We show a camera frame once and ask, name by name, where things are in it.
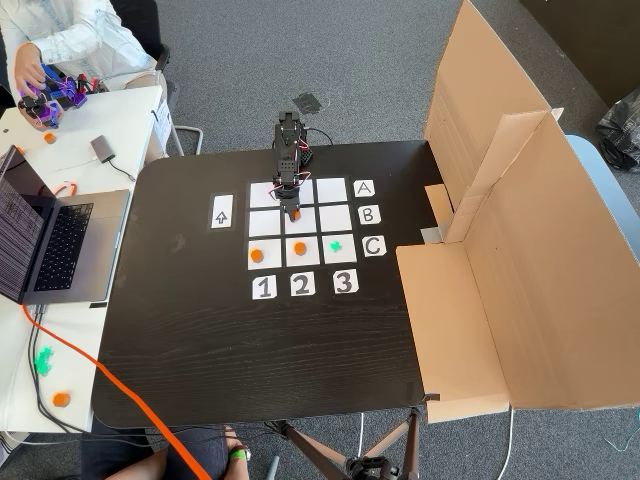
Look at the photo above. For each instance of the grey floor socket box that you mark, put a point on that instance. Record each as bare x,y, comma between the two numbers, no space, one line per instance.
310,102

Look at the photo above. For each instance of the white arrow paper sheet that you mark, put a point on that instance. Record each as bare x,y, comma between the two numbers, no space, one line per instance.
222,212

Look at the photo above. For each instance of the short grey tape piece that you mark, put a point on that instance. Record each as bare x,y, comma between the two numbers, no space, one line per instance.
432,235

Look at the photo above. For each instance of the person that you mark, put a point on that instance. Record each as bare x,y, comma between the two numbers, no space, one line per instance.
130,460
75,30

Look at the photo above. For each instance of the paper sheet letter A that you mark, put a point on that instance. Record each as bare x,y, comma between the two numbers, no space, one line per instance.
364,188

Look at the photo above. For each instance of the green cross token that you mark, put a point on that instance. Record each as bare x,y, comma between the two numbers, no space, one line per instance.
41,367
336,246
46,353

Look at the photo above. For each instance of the person's hand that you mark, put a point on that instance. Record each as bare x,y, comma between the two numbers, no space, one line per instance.
234,437
30,67

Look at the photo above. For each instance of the paper sheet number 2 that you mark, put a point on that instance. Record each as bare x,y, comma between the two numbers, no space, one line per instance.
302,284

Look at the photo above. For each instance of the white paper label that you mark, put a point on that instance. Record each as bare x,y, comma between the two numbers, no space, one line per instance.
162,122

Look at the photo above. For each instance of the large brown cardboard box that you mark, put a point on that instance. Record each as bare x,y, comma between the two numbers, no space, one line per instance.
550,275

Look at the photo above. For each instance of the white paper grid square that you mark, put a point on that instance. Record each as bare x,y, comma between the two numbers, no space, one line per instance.
312,257
332,190
310,196
306,227
260,196
335,219
265,223
272,257
350,255

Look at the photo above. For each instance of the paper sheet number 1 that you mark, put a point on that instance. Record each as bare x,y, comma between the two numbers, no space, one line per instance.
265,288

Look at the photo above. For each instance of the black office chair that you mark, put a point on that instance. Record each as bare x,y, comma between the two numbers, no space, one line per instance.
150,30

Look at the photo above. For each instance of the paper sheet letter C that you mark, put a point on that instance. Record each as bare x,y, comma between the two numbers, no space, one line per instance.
374,246

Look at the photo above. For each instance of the paper sheet number 3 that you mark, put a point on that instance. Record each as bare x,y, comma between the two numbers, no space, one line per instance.
346,281

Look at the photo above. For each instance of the black camera tripod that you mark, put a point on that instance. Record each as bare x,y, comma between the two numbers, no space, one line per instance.
370,462

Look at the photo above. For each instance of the green wristband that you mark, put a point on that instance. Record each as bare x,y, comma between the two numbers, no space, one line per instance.
241,454

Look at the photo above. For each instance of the grey USB hub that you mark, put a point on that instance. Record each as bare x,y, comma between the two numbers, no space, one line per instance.
102,148

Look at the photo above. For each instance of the round orange token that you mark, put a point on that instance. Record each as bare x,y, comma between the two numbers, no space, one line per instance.
61,399
49,137
256,255
299,248
297,216

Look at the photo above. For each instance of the paper sheet letter B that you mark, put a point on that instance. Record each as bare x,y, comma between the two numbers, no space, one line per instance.
369,215

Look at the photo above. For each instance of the black plastic bag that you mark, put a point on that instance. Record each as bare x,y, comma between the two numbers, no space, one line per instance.
622,132

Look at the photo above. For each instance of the grey open laptop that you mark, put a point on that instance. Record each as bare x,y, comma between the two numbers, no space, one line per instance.
75,245

